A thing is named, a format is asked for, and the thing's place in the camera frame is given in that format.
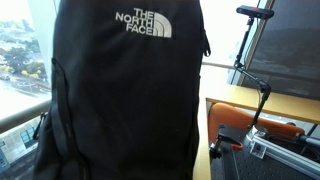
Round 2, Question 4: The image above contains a black North Face backpack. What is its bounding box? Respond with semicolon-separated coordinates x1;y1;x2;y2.
32;0;212;180

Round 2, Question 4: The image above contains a large orange chair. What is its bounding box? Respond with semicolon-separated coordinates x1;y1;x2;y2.
207;102;306;144

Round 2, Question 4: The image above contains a dark window shade panel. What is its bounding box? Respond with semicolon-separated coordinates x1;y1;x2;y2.
240;0;320;102

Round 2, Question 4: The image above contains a grey metal window handrail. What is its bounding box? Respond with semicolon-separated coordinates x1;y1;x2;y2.
0;61;236;135

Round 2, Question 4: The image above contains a red-handled black clamp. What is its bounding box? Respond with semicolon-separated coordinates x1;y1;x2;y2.
208;124;244;160

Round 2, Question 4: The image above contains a black articulated camera stand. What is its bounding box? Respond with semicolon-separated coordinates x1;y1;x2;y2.
233;18;273;133

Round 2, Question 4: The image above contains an aluminium extrusion rail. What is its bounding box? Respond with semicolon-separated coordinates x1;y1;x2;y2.
247;127;320;180

